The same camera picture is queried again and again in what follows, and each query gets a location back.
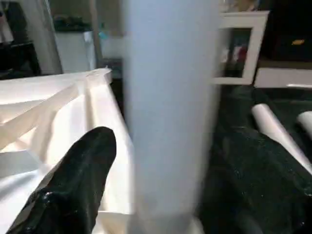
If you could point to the white plastic table top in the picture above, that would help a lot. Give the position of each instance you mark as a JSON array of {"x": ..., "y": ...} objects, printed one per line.
[{"x": 68, "y": 112}]

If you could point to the black work mat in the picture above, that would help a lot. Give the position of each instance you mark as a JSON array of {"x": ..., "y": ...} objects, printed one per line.
[{"x": 239, "y": 112}]

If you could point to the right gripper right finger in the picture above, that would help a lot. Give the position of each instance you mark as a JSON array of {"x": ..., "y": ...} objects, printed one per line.
[{"x": 263, "y": 190}]

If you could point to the white glass door cabinet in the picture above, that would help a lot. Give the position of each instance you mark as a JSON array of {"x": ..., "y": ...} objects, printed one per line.
[{"x": 239, "y": 48}]

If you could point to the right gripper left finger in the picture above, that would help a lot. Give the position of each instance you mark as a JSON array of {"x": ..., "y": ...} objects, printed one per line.
[{"x": 68, "y": 195}]

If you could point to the white drawer unit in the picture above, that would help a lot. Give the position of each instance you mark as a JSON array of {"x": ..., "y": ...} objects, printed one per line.
[{"x": 287, "y": 77}]

